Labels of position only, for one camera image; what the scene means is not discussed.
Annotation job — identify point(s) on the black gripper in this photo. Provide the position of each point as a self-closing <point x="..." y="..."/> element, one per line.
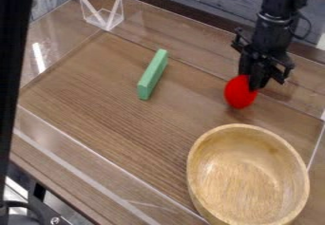
<point x="260" y="64"/>

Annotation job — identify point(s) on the red toy strawberry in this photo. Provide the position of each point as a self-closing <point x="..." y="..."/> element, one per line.
<point x="238" y="95"/>

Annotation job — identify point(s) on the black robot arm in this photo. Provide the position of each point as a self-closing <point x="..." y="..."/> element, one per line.
<point x="262" y="47"/>

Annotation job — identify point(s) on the green rectangular block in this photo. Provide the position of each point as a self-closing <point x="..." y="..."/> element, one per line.
<point x="151" y="75"/>

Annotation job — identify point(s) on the light wooden bowl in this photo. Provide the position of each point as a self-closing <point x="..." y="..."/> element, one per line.
<point x="246" y="177"/>

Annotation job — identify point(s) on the clear acrylic corner bracket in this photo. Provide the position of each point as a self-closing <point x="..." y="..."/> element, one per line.
<point x="103" y="18"/>

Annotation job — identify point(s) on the clear acrylic tray wall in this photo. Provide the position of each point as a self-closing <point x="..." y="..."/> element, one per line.
<point x="109" y="195"/>

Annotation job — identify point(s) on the black metal table bracket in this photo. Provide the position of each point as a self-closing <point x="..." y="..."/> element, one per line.
<point x="44" y="214"/>

